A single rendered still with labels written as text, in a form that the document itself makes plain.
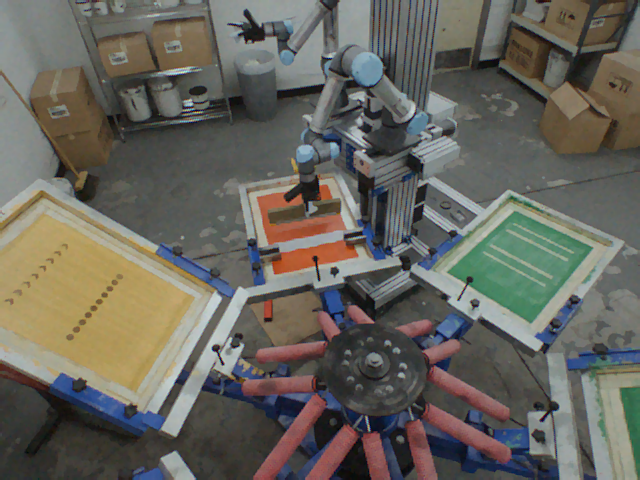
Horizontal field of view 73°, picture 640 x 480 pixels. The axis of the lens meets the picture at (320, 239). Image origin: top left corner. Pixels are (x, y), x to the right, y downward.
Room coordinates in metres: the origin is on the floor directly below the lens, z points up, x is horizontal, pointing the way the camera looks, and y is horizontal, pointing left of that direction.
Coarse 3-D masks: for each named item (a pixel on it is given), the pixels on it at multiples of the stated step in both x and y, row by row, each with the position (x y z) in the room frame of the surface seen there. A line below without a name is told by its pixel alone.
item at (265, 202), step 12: (264, 204) 1.87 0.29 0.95; (276, 204) 1.87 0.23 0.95; (288, 204) 1.86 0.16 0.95; (264, 216) 1.77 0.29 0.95; (264, 228) 1.67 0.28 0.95; (276, 240) 1.58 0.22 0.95; (288, 240) 1.57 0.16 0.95; (288, 252) 1.49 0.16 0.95; (300, 252) 1.49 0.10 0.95; (312, 252) 1.48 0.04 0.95; (276, 264) 1.41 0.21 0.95; (288, 264) 1.41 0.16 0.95; (300, 264) 1.41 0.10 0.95; (312, 264) 1.40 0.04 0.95
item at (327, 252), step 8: (320, 192) 1.95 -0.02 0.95; (328, 192) 1.95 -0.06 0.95; (296, 200) 1.89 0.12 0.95; (336, 216) 1.74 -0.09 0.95; (328, 224) 1.68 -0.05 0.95; (336, 224) 1.67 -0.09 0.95; (344, 224) 1.67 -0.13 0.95; (312, 232) 1.62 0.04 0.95; (320, 232) 1.62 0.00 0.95; (328, 232) 1.62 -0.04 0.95; (312, 248) 1.51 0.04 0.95; (320, 248) 1.50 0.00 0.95; (328, 248) 1.50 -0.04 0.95; (336, 248) 1.50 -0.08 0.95; (344, 248) 1.50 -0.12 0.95; (352, 248) 1.49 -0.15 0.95; (320, 256) 1.45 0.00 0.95; (328, 256) 1.45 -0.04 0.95; (336, 256) 1.44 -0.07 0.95; (344, 256) 1.44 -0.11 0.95; (352, 256) 1.44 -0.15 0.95
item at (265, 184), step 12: (336, 168) 2.13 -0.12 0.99; (264, 180) 2.04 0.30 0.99; (276, 180) 2.04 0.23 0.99; (288, 180) 2.04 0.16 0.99; (336, 180) 2.02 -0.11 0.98; (240, 192) 1.95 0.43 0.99; (348, 192) 1.89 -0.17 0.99; (348, 204) 1.79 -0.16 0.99; (360, 216) 1.69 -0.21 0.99; (252, 228) 1.64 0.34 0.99; (348, 264) 1.36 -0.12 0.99; (288, 276) 1.30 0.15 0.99; (300, 276) 1.30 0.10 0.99
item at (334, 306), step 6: (324, 294) 1.15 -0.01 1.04; (330, 294) 1.15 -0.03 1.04; (336, 294) 1.14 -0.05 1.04; (330, 300) 1.11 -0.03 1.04; (336, 300) 1.11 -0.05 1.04; (330, 306) 1.08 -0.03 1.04; (336, 306) 1.08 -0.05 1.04; (342, 306) 1.08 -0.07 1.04; (330, 312) 1.05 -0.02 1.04; (336, 312) 1.05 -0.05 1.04; (342, 312) 1.06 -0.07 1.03
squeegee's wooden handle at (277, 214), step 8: (328, 200) 1.64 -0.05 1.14; (336, 200) 1.64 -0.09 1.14; (272, 208) 1.60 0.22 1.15; (280, 208) 1.60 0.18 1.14; (288, 208) 1.59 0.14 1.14; (296, 208) 1.60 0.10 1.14; (304, 208) 1.60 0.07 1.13; (320, 208) 1.62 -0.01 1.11; (328, 208) 1.63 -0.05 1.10; (336, 208) 1.63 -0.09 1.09; (272, 216) 1.57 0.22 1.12; (280, 216) 1.58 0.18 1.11; (288, 216) 1.59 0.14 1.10; (296, 216) 1.60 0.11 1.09; (304, 216) 1.60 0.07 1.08
